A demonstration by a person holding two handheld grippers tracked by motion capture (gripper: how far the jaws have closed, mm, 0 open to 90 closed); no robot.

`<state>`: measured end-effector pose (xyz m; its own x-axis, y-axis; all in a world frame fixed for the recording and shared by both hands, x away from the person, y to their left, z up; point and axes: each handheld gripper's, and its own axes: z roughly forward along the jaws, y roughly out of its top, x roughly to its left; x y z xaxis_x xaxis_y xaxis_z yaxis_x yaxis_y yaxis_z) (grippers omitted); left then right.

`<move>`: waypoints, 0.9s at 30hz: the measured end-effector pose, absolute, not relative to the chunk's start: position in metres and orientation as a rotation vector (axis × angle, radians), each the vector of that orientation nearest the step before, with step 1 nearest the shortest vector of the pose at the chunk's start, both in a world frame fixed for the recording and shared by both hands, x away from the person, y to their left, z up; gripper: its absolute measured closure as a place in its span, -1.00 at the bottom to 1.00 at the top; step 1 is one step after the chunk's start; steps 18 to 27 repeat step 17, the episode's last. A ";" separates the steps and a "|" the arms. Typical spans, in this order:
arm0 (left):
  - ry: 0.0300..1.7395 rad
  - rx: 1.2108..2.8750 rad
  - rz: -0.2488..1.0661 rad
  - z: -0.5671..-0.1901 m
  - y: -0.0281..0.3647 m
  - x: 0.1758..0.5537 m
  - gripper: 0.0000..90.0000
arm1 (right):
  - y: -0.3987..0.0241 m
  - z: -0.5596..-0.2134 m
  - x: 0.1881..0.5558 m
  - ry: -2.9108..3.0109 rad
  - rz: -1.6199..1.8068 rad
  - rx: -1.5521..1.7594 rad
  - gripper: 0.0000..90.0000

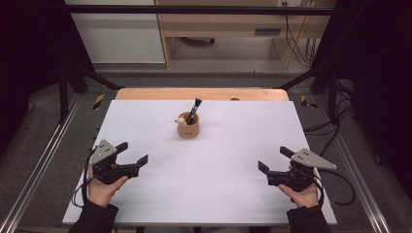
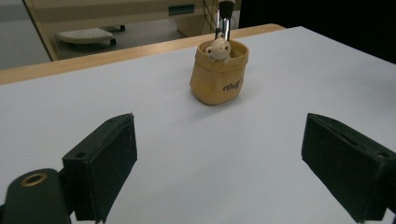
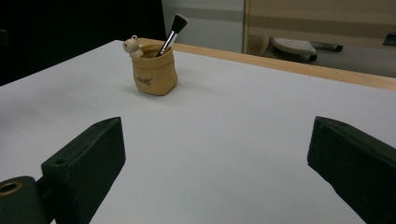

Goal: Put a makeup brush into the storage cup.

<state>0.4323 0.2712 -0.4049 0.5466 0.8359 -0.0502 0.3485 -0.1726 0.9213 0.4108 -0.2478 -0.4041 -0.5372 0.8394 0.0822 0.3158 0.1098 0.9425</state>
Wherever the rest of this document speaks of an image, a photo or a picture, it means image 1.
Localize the white cabinet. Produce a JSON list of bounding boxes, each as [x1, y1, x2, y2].
[[64, 0, 166, 65]]

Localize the white table board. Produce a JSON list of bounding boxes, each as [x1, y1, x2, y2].
[[61, 99, 338, 226]]

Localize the left hand-held gripper cable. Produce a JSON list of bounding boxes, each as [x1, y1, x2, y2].
[[71, 147, 98, 209]]

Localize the wooden cup with animal figure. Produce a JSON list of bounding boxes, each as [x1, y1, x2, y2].
[[175, 111, 201, 140]]

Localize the black horizontal frame bar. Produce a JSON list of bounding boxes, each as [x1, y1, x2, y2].
[[62, 4, 336, 17]]

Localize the hand-held gripper cable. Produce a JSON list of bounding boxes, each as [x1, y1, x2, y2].
[[71, 147, 98, 209], [313, 168, 357, 208]]

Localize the black curtain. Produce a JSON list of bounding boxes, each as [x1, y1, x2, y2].
[[312, 0, 412, 198], [0, 0, 95, 156]]

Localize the thick black makeup brush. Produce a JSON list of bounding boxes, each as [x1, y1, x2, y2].
[[187, 97, 203, 126]]

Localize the aluminium floor rail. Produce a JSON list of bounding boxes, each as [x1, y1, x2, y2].
[[0, 93, 82, 233], [315, 96, 392, 233]]

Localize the grey desk label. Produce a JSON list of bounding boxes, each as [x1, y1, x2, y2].
[[254, 28, 282, 37]]

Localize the hanging black desk cables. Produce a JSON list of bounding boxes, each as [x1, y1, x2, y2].
[[281, 1, 320, 68]]

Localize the person's right hand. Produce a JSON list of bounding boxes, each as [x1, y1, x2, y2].
[[278, 166, 320, 209]]

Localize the black floor cables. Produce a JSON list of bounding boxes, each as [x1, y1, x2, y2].
[[304, 81, 358, 158]]

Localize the right hand-held gripper cable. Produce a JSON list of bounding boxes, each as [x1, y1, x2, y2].
[[313, 168, 357, 208]]

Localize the black metal stand frame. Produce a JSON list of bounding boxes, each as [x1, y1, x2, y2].
[[57, 61, 125, 124], [275, 61, 341, 125]]

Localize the light wooden desk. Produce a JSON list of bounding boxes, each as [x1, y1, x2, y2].
[[154, 0, 336, 70]]

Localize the person's left hand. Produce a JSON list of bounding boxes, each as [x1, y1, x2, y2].
[[86, 166, 129, 209]]

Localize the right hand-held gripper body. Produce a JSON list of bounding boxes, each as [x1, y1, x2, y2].
[[266, 148, 338, 193]]

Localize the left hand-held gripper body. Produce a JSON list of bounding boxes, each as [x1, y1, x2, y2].
[[88, 139, 141, 185]]

